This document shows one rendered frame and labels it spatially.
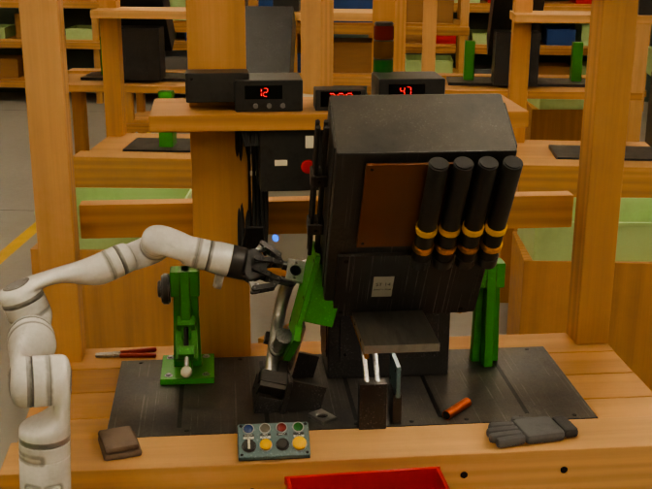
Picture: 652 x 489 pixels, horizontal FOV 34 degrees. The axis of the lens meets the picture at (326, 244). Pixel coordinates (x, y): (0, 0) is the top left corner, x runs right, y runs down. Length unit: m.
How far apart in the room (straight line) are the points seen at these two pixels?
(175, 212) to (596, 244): 1.10
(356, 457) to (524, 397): 0.50
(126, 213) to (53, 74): 0.41
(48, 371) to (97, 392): 0.71
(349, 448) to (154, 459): 0.41
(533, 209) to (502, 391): 0.55
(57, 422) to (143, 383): 0.67
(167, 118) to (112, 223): 0.41
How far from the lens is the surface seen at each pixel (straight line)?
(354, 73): 9.28
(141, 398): 2.53
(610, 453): 2.37
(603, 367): 2.81
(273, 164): 2.51
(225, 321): 2.74
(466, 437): 2.34
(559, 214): 2.89
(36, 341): 2.08
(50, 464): 1.99
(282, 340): 2.35
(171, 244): 2.36
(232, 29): 2.56
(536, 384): 2.62
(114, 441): 2.27
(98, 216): 2.76
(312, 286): 2.32
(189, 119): 2.47
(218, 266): 2.37
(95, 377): 2.70
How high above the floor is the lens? 1.97
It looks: 17 degrees down
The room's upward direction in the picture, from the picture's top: straight up
